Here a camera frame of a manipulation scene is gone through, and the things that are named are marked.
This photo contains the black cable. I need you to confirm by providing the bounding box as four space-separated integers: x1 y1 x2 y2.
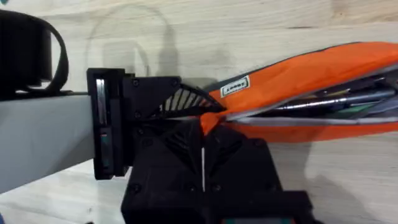
18 14 73 96

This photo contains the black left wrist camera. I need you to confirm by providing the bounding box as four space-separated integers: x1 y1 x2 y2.
0 9 53 101

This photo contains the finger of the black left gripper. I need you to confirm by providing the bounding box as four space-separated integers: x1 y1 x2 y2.
129 119 200 170
122 75 227 121

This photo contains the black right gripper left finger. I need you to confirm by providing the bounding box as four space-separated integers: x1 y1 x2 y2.
120 119 204 224

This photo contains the orange zip bag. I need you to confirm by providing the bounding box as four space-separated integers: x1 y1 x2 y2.
200 41 398 144

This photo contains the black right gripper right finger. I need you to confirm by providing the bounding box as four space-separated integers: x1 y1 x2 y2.
203 124 283 224

